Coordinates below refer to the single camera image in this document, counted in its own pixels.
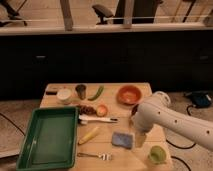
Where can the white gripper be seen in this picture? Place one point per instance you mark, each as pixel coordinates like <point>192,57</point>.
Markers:
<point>143,122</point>

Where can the white cup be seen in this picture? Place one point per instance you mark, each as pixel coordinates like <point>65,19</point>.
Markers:
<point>64,96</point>

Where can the black office chair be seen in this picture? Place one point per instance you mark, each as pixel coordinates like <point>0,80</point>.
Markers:
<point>104,14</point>

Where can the dark metal cup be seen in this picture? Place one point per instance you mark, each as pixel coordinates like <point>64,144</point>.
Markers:
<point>81,91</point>

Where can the brown grape bunch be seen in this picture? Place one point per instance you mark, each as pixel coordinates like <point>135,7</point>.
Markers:
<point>88,110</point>

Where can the wooden post right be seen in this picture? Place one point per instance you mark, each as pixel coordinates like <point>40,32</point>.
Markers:
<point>128,12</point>

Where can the orange peach fruit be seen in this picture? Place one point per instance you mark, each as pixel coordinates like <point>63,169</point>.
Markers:
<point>101,110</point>

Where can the wooden post left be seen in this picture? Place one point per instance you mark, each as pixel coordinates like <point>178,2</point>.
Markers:
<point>66,13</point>

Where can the wooden post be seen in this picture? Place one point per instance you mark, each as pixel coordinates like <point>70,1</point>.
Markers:
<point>128,12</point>
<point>66,13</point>

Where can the blue black floor device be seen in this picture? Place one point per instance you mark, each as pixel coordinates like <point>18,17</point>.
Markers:
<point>199,99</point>

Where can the yellow corn cob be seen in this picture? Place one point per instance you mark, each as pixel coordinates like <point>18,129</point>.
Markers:
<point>88,136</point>

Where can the silver fork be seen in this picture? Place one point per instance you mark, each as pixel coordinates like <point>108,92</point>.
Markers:
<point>104,157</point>

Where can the green cup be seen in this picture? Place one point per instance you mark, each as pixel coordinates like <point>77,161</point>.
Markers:
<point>157,155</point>

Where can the dark maroon bowl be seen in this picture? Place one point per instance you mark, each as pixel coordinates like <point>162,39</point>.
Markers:
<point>134,109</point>

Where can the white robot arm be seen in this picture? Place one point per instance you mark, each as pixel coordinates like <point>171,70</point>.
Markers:
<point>155,110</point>

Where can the blue sponge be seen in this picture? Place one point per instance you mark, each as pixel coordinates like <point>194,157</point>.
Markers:
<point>122,140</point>

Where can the orange bowl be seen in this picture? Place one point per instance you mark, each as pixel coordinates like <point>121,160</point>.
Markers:
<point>129,95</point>

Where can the green plastic tray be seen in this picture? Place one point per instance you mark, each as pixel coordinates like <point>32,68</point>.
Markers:
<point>50,140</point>

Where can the green pepper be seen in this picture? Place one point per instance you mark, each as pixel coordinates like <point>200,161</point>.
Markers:
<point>97,94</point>

